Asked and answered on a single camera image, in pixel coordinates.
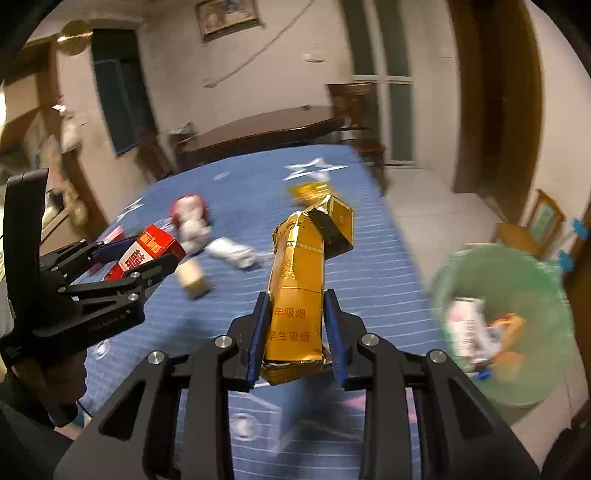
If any gold foil carton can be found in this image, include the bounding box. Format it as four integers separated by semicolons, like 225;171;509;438
262;194;355;386

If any tall-backed dark wooden chair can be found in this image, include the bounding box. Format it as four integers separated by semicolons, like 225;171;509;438
325;82;386;185

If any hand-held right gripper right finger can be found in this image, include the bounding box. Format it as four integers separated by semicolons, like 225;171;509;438
323;288;541;480

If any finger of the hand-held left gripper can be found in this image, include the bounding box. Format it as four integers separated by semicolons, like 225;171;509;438
39;237;127;280
58;253;178;302

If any cream foam block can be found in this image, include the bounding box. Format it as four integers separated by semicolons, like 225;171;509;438
177;258;211;298

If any blue star-print blanket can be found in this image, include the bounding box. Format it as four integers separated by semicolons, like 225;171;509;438
83;144;444;480

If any red and white cloth bundle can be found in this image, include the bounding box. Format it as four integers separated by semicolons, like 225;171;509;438
168;194;214;254

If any red cardboard box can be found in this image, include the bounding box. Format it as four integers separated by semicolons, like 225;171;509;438
100;224;187;281

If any pile of items on table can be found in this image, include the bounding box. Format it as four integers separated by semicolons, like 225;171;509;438
168;122;195;144

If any gold round wall clock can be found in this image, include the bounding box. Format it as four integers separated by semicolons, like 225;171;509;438
58;19;95;56

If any dark wooden dining table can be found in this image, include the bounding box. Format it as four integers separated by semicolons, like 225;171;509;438
178;106;345;169

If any hanging white plastic bag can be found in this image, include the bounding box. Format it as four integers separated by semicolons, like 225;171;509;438
60;115;80;151

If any crumpled white wrapper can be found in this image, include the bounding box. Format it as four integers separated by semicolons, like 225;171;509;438
203;237;264;269

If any green plastic waste bin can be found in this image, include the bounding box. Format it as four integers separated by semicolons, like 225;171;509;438
429;244;575;409

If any light wooden chair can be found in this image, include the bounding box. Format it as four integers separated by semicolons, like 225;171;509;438
496;188;566;259

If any yellow plastic bag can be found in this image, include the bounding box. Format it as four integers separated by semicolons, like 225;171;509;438
286;181;340;206

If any person's left forearm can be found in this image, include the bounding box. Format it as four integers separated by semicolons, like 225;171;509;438
0;355;88;428

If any brown wooden door frame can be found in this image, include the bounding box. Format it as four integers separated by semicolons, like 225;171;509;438
448;0;543;222

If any framed wall picture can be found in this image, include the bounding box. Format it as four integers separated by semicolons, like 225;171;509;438
194;0;260;42

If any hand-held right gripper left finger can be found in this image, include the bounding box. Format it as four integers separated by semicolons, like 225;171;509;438
53;291;273;480

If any dark window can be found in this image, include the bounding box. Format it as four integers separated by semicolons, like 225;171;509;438
91;28;158;158

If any frosted glass door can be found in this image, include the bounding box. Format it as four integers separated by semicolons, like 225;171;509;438
342;0;416;164

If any white carton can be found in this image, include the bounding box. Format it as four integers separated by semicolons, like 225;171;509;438
445;298;488;365

